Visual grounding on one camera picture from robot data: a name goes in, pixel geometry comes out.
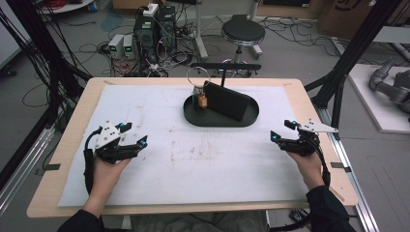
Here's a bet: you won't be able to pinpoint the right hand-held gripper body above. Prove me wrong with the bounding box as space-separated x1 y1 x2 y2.
278 118 339 159

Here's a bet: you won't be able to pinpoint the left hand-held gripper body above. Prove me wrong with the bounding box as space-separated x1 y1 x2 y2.
94 120 140 165

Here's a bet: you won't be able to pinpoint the black rectangular case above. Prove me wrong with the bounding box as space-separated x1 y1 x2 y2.
202 80 251 123

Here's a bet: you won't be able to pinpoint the black oval tray with hanger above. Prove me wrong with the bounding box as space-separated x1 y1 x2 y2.
183 62 262 129

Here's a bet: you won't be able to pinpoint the key ring with colourful tags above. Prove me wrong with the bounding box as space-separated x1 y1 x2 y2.
186 66 212 110

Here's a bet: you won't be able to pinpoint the person's right hand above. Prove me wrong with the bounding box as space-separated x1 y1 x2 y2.
286 151 325 191

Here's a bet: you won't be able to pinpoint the person's left hand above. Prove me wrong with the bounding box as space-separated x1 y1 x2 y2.
91 158 132 198

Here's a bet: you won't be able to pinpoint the black tape strip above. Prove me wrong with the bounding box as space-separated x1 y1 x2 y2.
330 161 353 174
34 162 62 177

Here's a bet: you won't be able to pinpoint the white table mat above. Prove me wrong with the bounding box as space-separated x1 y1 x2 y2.
57 84 315 208

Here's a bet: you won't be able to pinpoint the white floor platform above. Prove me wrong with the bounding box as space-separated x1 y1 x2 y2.
347 63 410 135

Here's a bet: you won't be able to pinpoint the white power supply box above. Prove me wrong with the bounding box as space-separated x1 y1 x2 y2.
107 34 126 60
122 34 137 60

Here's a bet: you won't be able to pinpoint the grey metal stand leg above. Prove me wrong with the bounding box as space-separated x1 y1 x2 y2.
192 0 210 61
249 0 264 60

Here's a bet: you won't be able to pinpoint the large black computer tower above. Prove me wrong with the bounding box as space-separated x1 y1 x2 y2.
132 14 160 65

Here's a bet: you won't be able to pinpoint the black round stool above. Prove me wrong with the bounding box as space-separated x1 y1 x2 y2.
220 14 267 78

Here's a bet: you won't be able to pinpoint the slim black computer tower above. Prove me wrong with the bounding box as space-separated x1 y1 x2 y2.
157 5 178 53

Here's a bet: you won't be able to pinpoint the white power adapter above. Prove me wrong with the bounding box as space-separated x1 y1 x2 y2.
142 3 160 18

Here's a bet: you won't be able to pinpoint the large cardboard box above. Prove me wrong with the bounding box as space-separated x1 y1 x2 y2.
316 0 410 42

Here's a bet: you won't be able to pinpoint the white round table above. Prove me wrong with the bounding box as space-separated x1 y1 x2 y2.
38 0 97 15

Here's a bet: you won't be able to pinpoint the right hand-held gripper black cable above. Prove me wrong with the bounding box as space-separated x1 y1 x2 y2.
313 140 333 189

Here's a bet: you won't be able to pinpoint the hand-held gripper black cable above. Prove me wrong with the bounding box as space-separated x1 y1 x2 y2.
313 140 333 189
83 127 104 196

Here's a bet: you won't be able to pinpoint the left hand-held gripper black cable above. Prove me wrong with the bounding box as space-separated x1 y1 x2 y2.
83 127 104 196

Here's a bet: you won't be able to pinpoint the thick black cable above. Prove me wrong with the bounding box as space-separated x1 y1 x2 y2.
275 208 313 232

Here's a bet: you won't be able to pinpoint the tangle of floor cables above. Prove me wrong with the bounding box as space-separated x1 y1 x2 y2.
96 13 198 78

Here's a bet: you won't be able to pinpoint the aluminium rail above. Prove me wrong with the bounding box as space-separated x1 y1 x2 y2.
316 105 382 232
0 126 56 215

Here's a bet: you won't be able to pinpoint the long black floor cables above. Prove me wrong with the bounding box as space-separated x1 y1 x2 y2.
257 15 342 61

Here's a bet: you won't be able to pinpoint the black frame post with cables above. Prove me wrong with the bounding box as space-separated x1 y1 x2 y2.
0 0 93 133

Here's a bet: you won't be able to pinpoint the white wall panel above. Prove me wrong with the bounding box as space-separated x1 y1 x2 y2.
0 0 32 71

